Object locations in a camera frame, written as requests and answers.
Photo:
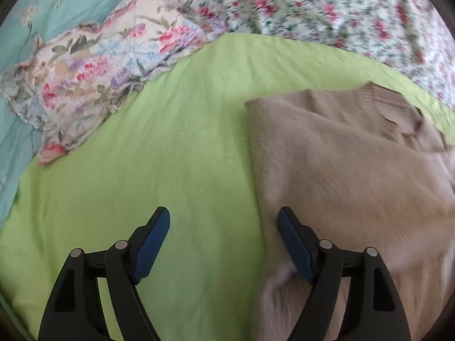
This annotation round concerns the floral ruffled pillow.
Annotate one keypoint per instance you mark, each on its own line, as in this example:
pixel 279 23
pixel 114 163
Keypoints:
pixel 96 64

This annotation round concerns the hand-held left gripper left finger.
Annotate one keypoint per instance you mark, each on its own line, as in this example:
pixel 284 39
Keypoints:
pixel 153 243

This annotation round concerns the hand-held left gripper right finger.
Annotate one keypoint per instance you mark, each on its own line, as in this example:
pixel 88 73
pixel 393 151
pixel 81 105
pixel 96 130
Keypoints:
pixel 295 245

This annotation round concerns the green bed sheet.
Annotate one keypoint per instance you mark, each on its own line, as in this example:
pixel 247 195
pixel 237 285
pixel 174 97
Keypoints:
pixel 149 170

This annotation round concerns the teal floral bed sheet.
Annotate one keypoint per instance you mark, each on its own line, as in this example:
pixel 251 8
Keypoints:
pixel 46 10

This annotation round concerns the small-flower print quilt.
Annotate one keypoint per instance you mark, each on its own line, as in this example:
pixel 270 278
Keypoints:
pixel 320 17

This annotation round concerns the beige knit sweater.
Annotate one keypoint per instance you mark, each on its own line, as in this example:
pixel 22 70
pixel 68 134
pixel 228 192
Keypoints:
pixel 348 170

